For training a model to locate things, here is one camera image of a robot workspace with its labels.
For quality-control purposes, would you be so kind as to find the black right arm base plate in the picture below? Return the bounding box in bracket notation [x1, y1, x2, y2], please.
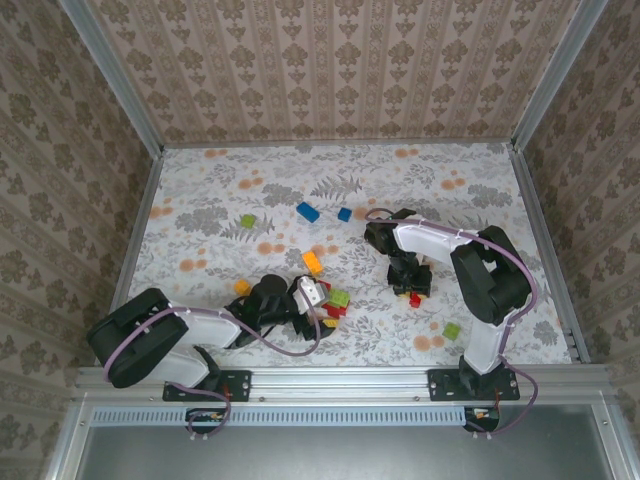
[427, 368, 521, 404]

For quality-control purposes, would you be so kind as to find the slotted grey cable duct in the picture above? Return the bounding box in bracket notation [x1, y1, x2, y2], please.
[91, 404, 471, 428]

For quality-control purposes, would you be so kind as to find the short aluminium table edge rail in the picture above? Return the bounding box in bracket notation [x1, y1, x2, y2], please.
[162, 139, 516, 149]

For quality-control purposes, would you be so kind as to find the grey metal panel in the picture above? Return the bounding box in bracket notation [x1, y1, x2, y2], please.
[44, 402, 640, 480]

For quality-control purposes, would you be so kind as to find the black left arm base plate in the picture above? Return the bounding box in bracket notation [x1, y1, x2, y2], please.
[162, 368, 252, 404]

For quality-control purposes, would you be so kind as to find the wide aluminium mounting beam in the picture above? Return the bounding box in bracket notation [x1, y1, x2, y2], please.
[74, 363, 624, 404]

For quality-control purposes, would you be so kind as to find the aluminium frame post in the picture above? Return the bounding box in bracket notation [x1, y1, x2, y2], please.
[59, 0, 165, 157]
[512, 0, 609, 151]

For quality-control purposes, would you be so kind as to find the long orange lego brick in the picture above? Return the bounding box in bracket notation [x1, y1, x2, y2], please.
[301, 250, 324, 277]

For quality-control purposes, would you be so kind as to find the floral patterned table cover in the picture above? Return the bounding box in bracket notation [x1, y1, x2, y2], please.
[107, 142, 576, 369]

